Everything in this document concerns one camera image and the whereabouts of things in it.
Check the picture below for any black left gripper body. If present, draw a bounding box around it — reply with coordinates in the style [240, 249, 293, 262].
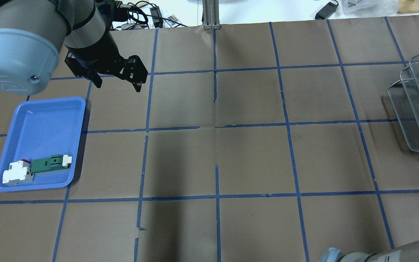
[64, 51, 148, 84]

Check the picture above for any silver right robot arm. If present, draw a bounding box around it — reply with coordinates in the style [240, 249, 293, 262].
[319, 241, 419, 262]

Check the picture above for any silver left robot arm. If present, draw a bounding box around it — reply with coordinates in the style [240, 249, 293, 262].
[0, 0, 148, 96]

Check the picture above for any blue plastic tray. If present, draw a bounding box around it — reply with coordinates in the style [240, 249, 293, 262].
[0, 96, 86, 192]

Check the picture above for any green terminal block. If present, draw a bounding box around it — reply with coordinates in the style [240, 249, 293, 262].
[30, 154, 73, 174]

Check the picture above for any white circuit breaker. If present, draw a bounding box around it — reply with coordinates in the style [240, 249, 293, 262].
[2, 159, 34, 186]

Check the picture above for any black power adapter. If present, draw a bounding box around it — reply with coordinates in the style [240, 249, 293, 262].
[314, 0, 339, 20]

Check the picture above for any clear plastic bag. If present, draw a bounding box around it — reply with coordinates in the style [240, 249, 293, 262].
[340, 0, 400, 17]

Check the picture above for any wooden block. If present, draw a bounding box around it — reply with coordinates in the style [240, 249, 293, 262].
[397, 0, 419, 15]

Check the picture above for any black cable bundle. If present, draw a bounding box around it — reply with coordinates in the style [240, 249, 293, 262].
[100, 0, 188, 31]

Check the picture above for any aluminium extrusion post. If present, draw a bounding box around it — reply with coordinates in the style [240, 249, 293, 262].
[202, 0, 221, 30]

